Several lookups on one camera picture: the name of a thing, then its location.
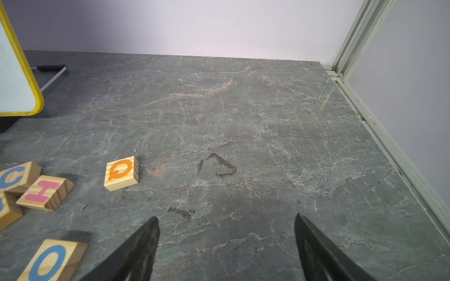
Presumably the yellow framed whiteboard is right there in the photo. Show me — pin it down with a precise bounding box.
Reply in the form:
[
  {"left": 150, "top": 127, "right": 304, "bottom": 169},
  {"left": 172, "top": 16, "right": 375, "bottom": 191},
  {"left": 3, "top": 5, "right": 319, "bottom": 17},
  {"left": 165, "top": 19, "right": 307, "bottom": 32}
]
[{"left": 1, "top": 5, "right": 44, "bottom": 117}]

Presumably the wooden block partly seen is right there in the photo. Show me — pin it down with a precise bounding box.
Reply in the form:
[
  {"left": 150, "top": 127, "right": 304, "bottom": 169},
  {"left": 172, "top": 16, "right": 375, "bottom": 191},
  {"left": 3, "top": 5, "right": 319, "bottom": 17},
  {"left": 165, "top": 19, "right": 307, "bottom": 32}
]
[{"left": 0, "top": 193, "right": 23, "bottom": 231}]

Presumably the wooden block pink H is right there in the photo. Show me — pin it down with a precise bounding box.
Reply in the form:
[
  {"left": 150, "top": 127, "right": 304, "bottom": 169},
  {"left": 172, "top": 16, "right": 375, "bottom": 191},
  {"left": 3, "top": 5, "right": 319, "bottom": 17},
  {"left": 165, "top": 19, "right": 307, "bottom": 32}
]
[{"left": 16, "top": 175, "right": 75, "bottom": 211}]

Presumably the wooden block orange Q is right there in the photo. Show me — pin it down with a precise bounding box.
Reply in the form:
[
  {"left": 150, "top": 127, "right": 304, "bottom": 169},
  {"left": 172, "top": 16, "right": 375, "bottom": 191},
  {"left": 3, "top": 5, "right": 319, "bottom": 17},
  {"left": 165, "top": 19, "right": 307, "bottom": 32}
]
[{"left": 104, "top": 156, "right": 139, "bottom": 192}]

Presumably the wooden block blue O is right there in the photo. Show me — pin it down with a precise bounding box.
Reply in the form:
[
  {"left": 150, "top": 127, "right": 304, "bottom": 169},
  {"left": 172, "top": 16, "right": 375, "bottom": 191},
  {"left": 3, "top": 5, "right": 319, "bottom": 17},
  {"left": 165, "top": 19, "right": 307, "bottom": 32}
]
[{"left": 18, "top": 239, "right": 87, "bottom": 281}]

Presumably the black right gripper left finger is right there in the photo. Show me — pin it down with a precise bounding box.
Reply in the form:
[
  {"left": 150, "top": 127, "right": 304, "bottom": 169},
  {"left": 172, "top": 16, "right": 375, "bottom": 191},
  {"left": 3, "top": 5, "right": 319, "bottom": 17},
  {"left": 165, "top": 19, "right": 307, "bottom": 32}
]
[{"left": 82, "top": 217, "right": 161, "bottom": 281}]

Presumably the wooden block blue C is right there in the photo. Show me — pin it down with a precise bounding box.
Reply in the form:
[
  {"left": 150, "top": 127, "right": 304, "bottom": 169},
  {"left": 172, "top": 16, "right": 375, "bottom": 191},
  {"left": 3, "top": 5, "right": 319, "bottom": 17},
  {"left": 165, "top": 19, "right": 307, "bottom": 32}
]
[{"left": 0, "top": 162, "right": 42, "bottom": 196}]

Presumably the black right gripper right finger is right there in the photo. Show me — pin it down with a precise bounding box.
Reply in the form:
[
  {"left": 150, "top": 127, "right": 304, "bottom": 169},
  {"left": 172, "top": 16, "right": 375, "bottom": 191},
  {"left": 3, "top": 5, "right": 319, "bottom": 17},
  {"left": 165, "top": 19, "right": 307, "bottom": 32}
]
[{"left": 294, "top": 213, "right": 375, "bottom": 281}]

